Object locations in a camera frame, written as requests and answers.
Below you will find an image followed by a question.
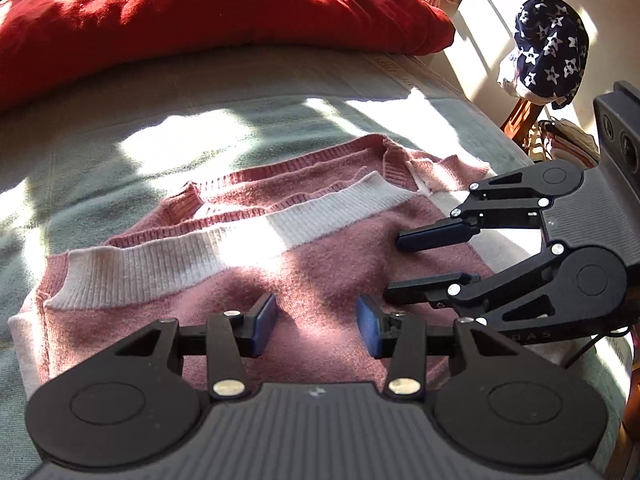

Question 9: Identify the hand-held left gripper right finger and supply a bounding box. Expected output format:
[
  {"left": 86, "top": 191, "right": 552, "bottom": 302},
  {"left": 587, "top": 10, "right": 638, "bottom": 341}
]
[{"left": 356, "top": 295, "right": 521, "bottom": 403}]

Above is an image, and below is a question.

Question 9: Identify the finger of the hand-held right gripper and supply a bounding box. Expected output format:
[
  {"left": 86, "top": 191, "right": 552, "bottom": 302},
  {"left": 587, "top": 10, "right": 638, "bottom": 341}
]
[
  {"left": 384, "top": 242, "right": 576, "bottom": 323},
  {"left": 396, "top": 167, "right": 551, "bottom": 254}
]

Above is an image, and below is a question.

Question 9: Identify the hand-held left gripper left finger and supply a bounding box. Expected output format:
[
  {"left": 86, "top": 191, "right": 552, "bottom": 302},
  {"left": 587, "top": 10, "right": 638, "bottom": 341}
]
[{"left": 112, "top": 292, "right": 278, "bottom": 402}]

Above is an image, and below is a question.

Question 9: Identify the pink and white knit sweater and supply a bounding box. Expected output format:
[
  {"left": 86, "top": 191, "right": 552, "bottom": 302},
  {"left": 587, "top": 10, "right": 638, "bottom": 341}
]
[{"left": 7, "top": 134, "right": 506, "bottom": 396}]

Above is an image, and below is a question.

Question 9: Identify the stack of folded clothes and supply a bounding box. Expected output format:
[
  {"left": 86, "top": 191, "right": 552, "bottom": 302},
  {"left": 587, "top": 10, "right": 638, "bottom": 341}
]
[{"left": 530, "top": 117, "right": 601, "bottom": 171}]

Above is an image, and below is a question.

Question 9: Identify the wooden chair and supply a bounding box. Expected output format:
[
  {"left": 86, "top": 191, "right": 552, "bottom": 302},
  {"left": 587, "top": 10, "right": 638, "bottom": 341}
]
[{"left": 500, "top": 97, "right": 551, "bottom": 161}]

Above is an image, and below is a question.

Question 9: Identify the navy star print garment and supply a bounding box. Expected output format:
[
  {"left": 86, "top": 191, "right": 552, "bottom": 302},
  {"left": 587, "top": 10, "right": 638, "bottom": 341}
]
[{"left": 515, "top": 0, "right": 590, "bottom": 111}]

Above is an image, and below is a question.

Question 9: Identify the green plaid bed blanket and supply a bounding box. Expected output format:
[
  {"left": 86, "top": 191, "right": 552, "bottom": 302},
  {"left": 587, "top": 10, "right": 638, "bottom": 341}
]
[{"left": 0, "top": 47, "right": 636, "bottom": 480}]

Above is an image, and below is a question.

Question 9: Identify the red duvet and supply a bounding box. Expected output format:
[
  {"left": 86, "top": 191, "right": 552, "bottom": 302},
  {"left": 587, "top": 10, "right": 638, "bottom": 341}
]
[{"left": 0, "top": 0, "right": 457, "bottom": 113}]

